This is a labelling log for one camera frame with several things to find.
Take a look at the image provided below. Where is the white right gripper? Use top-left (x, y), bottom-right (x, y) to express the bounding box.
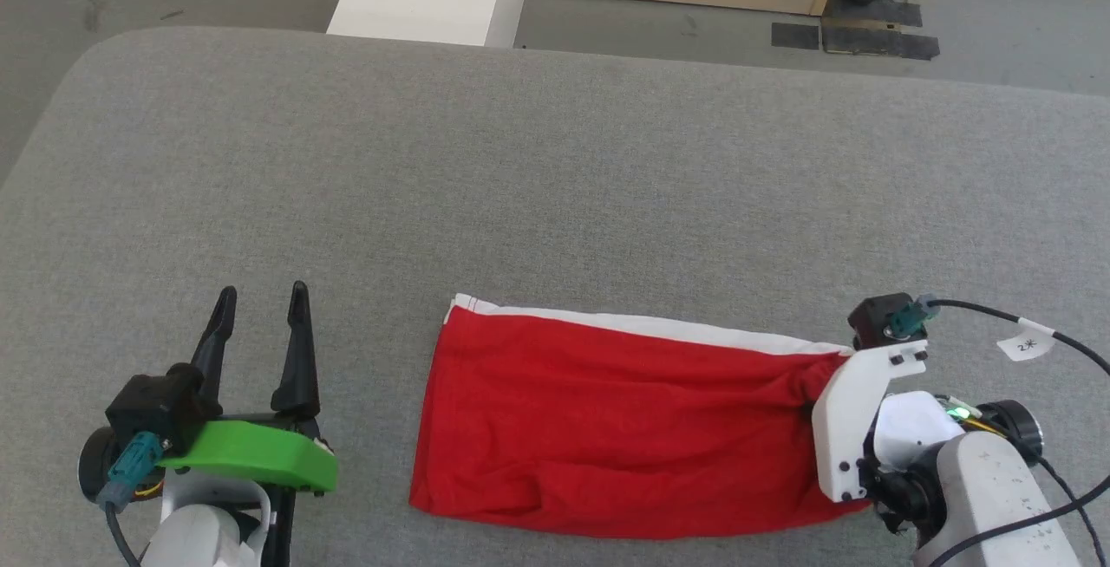
top-left (811, 345), bottom-right (929, 504)

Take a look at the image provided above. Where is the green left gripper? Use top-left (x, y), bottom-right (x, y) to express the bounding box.
top-left (159, 280), bottom-right (340, 493)

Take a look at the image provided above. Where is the red and white garment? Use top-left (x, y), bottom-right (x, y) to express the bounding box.
top-left (408, 293), bottom-right (873, 541)

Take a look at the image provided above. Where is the large black floor mat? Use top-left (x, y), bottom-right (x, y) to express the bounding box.
top-left (820, 24), bottom-right (941, 62)

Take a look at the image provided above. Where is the black mat under stand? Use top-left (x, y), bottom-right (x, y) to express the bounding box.
top-left (822, 0), bottom-right (924, 29)

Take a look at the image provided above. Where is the white paper cable label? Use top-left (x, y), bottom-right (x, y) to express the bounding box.
top-left (996, 316), bottom-right (1057, 363)

